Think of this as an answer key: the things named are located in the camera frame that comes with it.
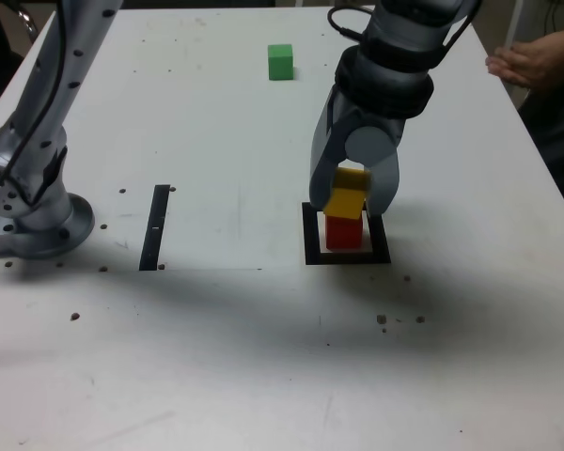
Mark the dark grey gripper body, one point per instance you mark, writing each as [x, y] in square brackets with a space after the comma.
[371, 116]

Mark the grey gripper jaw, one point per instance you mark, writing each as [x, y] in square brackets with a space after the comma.
[322, 164]
[371, 145]

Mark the yellow cube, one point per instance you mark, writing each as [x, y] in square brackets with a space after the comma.
[345, 202]

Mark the red cube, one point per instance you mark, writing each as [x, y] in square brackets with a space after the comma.
[343, 235]

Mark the green cube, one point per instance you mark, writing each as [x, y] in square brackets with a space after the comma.
[280, 63]

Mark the black tape square outline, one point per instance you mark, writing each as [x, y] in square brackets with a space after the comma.
[380, 244]

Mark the person's hand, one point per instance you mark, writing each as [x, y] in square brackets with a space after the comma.
[531, 63]

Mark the black tape strip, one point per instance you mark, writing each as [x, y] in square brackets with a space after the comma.
[152, 225]

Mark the white post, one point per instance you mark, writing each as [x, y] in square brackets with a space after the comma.
[514, 21]

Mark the metal chair frame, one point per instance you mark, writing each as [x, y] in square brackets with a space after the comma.
[28, 23]

